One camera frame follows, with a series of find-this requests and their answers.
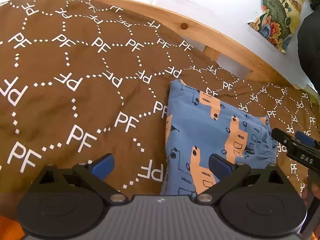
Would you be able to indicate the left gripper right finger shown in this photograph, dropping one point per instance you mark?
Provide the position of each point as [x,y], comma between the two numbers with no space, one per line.
[230,177]

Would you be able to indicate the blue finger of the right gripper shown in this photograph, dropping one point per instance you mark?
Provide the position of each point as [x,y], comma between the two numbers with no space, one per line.
[303,138]

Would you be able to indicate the blue pyjama pants orange print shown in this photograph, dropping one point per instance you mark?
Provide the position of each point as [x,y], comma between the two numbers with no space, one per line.
[199,125]

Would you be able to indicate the black hanging garment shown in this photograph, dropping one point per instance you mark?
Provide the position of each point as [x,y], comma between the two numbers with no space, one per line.
[308,45]

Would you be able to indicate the orange patchwork blanket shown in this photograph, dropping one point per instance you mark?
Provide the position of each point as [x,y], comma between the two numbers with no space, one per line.
[10,229]

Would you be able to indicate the person right hand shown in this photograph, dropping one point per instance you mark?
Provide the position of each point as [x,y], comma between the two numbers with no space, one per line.
[314,189]

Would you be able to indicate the wooden bed frame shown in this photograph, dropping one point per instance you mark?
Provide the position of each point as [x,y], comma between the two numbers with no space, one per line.
[226,31]

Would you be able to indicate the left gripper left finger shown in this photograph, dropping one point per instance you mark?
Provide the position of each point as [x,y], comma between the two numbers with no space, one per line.
[92,177]

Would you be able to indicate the brown PF patterned duvet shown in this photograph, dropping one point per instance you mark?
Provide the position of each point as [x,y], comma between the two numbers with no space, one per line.
[81,78]

